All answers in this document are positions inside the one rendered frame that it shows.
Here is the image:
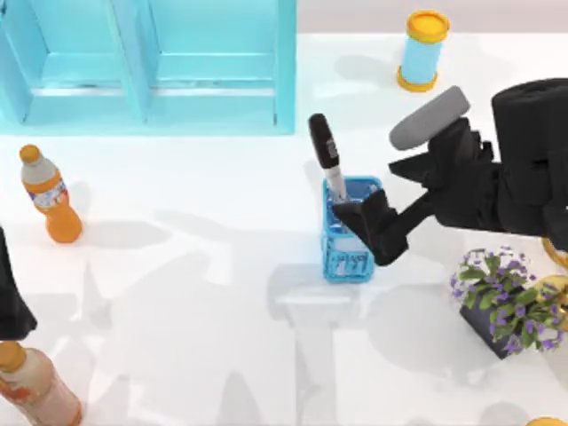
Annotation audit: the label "gold trophy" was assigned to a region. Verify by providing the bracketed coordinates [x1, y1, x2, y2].
[531, 236, 568, 312]

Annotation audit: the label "light blue rack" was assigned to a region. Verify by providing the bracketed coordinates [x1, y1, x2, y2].
[0, 0, 296, 137]

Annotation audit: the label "blue basket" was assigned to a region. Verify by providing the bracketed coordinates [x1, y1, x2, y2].
[320, 176, 384, 284]

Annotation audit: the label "pale orange bottle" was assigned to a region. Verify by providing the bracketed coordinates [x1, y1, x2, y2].
[0, 340, 84, 426]

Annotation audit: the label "blue and yellow can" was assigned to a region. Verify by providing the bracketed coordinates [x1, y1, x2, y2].
[396, 11, 451, 94]

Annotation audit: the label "pale grey rounded box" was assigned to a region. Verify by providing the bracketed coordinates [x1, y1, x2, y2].
[388, 85, 471, 152]

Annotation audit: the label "black and grey screwdriver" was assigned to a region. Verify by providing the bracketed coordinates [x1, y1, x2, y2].
[308, 113, 349, 201]

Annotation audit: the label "purple flowers in black pot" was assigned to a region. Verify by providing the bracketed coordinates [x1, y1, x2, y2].
[449, 247, 568, 361]

